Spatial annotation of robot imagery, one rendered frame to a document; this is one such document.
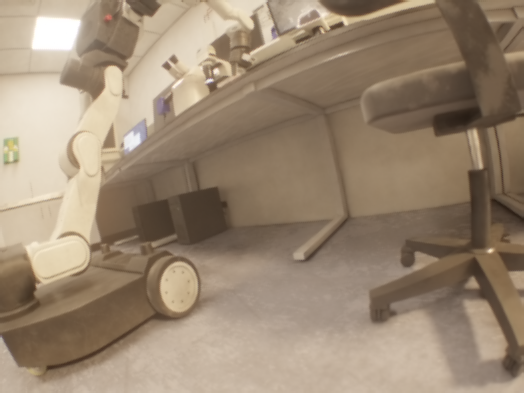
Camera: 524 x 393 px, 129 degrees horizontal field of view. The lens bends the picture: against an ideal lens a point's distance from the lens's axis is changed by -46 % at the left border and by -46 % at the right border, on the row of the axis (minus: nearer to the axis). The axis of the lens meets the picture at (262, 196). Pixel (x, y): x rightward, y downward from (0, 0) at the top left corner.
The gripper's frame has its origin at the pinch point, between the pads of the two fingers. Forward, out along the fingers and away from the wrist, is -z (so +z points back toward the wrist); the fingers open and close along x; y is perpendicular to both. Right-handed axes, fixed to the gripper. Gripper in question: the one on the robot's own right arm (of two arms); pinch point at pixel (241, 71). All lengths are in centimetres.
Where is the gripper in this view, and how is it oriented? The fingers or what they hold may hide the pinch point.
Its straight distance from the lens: 104.9
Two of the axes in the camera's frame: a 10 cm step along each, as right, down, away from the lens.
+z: -0.4, -9.8, -1.9
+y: -8.2, -0.7, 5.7
